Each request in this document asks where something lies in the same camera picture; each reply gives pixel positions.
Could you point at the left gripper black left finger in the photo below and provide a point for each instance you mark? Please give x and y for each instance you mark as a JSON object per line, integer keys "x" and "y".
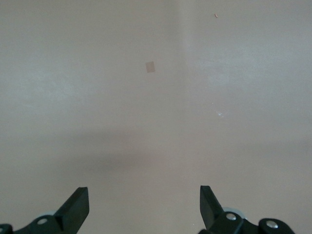
{"x": 73, "y": 212}

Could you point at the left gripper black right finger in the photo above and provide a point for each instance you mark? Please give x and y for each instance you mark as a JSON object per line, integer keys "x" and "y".
{"x": 212, "y": 212}

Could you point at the brown tape patch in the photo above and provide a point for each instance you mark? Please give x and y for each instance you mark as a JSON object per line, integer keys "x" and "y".
{"x": 150, "y": 67}

